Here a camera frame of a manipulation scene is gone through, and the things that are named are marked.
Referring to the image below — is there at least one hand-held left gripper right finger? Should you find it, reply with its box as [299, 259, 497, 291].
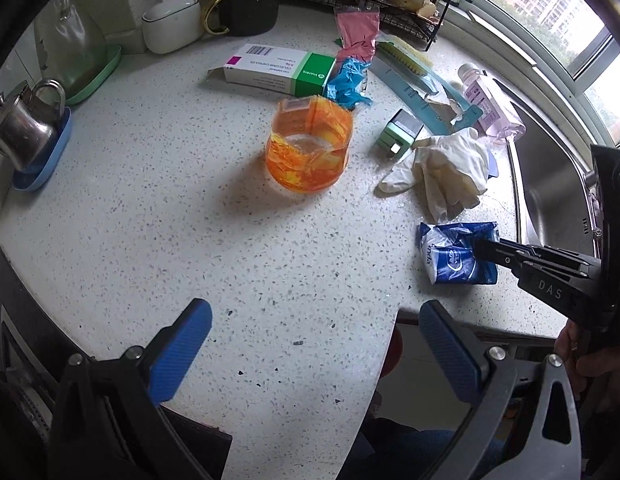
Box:
[419, 300, 586, 480]

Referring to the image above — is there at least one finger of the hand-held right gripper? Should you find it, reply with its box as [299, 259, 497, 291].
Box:
[529, 244, 603, 279]
[471, 237, 538, 275]

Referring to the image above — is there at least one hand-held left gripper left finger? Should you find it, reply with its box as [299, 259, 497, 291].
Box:
[47, 298, 231, 480]

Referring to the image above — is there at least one blue tissue packet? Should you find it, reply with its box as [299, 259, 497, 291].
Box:
[417, 221, 501, 286]

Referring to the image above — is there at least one white latex glove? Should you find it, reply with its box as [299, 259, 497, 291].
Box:
[377, 127, 492, 221]

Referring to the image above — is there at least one pink liquid bottle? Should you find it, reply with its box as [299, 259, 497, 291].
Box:
[457, 62, 526, 141]

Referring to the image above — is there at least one small green box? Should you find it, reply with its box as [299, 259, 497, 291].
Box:
[375, 109, 425, 158]

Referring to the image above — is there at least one orange plastic cup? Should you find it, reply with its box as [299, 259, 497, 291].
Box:
[265, 95, 355, 192]

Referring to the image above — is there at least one blue wrapper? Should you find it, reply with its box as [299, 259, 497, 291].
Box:
[324, 57, 375, 111]

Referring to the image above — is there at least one pink packet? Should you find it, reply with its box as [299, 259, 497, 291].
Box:
[334, 5, 381, 63]

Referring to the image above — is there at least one white green medicine box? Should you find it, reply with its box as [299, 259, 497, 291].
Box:
[207, 43, 337, 98]

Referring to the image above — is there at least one person's right hand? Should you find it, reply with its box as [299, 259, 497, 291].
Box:
[554, 320, 620, 401]

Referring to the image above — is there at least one steel sink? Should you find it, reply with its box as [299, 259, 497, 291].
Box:
[505, 77, 620, 261]

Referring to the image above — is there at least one black gas stove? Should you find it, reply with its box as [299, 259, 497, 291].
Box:
[0, 242, 231, 461]

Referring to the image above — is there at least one blue saucer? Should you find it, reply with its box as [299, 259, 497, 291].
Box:
[12, 106, 73, 193]

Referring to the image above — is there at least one window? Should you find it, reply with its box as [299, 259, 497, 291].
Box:
[477, 0, 620, 146]

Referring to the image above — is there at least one steel teapot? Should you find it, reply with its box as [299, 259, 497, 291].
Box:
[0, 79, 66, 173]

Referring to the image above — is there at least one green tray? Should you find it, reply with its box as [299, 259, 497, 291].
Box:
[64, 44, 123, 107]

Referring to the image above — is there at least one glass jar on green tray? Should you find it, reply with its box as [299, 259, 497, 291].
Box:
[34, 0, 108, 96]

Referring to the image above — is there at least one white sugar bowl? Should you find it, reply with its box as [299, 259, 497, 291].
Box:
[141, 0, 205, 55]

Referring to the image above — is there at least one dark green mug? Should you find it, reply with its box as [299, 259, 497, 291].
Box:
[204, 0, 283, 37]

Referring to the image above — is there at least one black wire rack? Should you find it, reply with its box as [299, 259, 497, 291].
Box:
[280, 0, 463, 51]

